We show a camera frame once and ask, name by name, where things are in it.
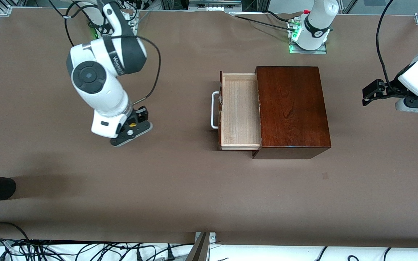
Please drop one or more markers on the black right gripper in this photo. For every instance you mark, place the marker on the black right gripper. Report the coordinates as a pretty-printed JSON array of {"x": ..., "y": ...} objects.
[{"x": 139, "y": 115}]

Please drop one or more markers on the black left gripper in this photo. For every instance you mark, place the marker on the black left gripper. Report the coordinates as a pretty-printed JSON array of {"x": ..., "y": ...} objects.
[{"x": 392, "y": 88}]

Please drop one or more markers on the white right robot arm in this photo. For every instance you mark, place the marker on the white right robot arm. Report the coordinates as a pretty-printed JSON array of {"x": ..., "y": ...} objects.
[{"x": 100, "y": 90}]

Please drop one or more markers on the brown table cover mat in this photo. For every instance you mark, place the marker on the brown table cover mat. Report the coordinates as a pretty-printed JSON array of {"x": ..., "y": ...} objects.
[{"x": 158, "y": 174}]

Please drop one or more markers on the dark brown wooden cabinet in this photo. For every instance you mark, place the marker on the dark brown wooden cabinet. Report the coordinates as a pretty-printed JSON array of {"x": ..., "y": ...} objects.
[{"x": 292, "y": 108}]

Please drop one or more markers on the small clear tape square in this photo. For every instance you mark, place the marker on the small clear tape square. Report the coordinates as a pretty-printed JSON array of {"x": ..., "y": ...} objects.
[{"x": 325, "y": 176}]

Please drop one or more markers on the black power plug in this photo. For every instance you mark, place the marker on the black power plug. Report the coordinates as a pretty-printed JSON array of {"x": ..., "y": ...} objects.
[
  {"x": 139, "y": 256},
  {"x": 170, "y": 256}
]

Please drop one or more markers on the dark metal beam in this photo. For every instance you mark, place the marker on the dark metal beam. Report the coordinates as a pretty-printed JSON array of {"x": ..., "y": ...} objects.
[{"x": 199, "y": 250}]

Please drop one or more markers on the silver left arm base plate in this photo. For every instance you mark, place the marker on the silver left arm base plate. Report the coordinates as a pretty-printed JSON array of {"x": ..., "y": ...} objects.
[{"x": 308, "y": 52}]

